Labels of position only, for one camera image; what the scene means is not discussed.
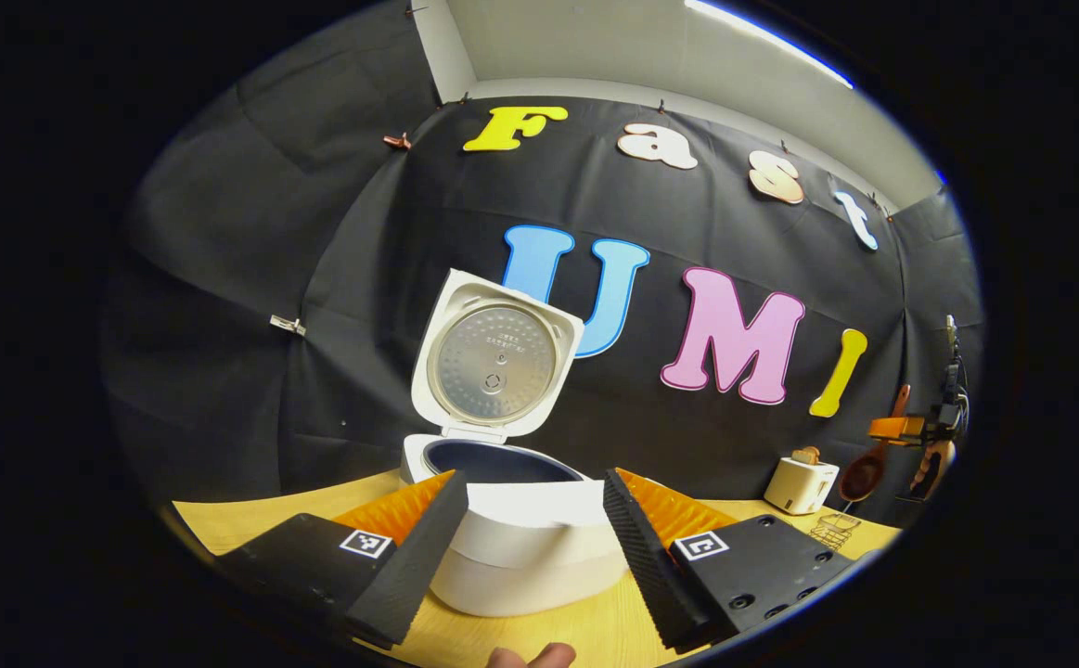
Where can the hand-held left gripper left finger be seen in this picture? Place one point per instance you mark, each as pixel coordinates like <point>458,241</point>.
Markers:
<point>418,566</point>

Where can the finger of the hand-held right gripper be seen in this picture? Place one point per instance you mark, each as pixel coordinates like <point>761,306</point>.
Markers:
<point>896,430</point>

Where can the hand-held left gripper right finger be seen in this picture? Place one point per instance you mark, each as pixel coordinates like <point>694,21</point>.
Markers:
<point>650,566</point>

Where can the brown wooden spoon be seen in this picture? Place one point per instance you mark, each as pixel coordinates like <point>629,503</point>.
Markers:
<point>862,478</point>

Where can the white rice cooker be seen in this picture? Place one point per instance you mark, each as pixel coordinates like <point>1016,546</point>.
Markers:
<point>520,529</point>

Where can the toasted bread slice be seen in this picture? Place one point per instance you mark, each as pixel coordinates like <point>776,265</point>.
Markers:
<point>805,456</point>

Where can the white toaster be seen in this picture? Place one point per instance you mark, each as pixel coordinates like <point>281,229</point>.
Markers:
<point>799,487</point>

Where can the silver metal clip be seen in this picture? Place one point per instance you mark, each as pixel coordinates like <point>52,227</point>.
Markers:
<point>287,325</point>

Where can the black backdrop cloth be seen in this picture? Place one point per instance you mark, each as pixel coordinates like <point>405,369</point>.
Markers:
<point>316,278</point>

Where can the copper cloth clip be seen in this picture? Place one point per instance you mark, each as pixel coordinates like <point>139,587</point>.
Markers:
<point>397,141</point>

